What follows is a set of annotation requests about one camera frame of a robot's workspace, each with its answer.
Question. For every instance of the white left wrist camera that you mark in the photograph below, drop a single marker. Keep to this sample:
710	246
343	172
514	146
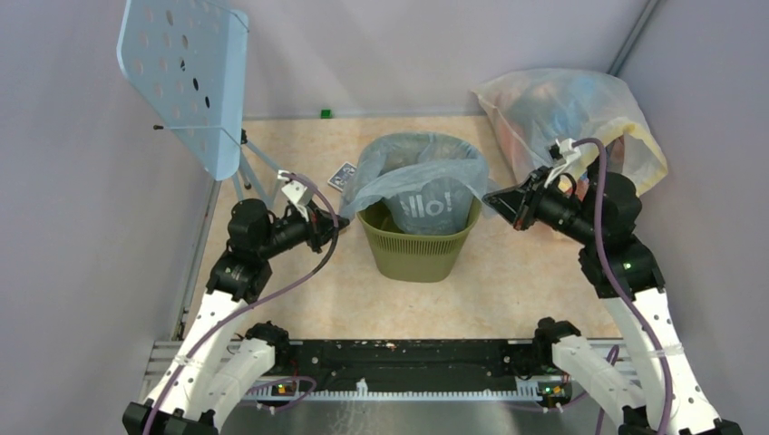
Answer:
297	192

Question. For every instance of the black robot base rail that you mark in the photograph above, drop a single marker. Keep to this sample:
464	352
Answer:
431	366

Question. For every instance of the green mesh trash bin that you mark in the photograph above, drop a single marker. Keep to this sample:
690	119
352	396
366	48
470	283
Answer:
412	258

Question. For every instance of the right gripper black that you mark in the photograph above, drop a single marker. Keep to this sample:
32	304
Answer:
519	204

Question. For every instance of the blue playing card box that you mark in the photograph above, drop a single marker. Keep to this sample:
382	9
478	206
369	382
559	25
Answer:
342	176

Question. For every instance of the light blue music stand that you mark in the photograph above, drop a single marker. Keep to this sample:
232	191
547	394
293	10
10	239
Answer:
188	60

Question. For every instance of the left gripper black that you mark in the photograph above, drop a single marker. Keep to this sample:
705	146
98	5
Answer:
320	227

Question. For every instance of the blue plastic trash bag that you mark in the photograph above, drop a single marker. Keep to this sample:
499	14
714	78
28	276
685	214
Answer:
427	180

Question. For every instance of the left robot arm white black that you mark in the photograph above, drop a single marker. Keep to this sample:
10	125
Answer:
198	391

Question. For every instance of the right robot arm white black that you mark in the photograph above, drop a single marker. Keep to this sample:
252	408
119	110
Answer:
666	398

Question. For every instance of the large translucent bag of trash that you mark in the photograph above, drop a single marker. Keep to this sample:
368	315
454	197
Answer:
531	110

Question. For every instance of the white toothed rack strip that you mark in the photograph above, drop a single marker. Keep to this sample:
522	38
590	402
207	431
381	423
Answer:
528	391

